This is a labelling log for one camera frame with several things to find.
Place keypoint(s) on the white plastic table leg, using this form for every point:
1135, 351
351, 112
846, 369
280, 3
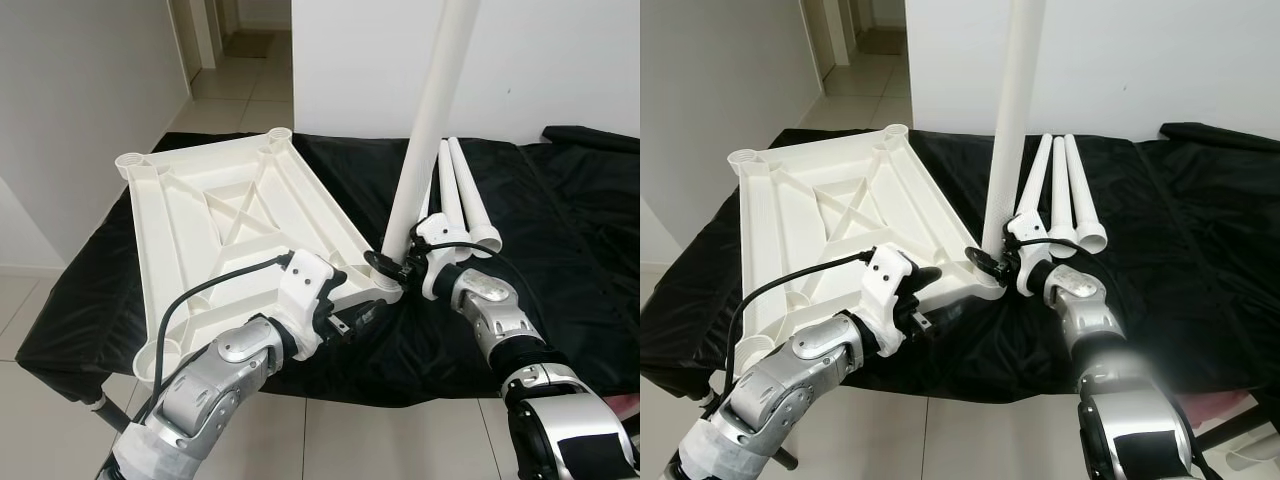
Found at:
1038, 180
452, 190
430, 205
1085, 200
1060, 190
1015, 120
430, 120
475, 200

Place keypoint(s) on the white plastic table top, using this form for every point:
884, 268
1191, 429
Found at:
830, 190
230, 200

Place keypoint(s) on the black cloth table cover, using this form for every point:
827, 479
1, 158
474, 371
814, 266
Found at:
570, 300
1180, 300

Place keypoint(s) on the brown doormat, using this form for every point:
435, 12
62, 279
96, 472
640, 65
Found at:
880, 42
255, 44

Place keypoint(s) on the pink round stool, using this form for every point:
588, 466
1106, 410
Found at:
1225, 405
622, 403

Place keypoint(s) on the white standing fan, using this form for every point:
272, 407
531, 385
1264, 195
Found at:
1255, 462

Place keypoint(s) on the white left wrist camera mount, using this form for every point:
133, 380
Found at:
885, 280
305, 285

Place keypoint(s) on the white door frame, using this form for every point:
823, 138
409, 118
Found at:
835, 30
205, 30

